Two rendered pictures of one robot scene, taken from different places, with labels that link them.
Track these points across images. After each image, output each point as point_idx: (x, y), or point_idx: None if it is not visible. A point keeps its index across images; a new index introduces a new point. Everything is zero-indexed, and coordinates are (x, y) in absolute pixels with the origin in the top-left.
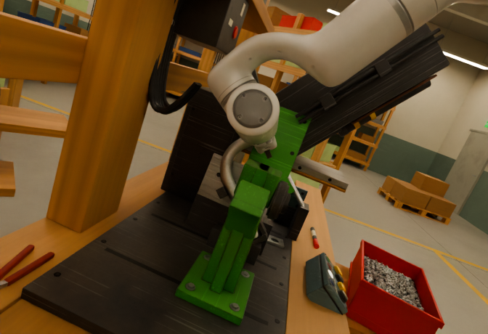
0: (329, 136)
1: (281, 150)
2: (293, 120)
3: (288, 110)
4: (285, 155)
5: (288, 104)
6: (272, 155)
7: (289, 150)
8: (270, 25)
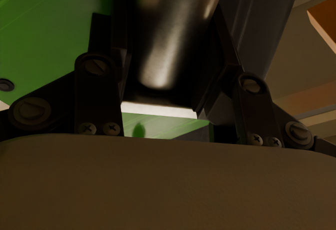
0: None
1: (35, 58)
2: (134, 132)
3: (176, 136)
4: (2, 59)
5: (192, 132)
6: (27, 15)
7: (22, 82)
8: (330, 44)
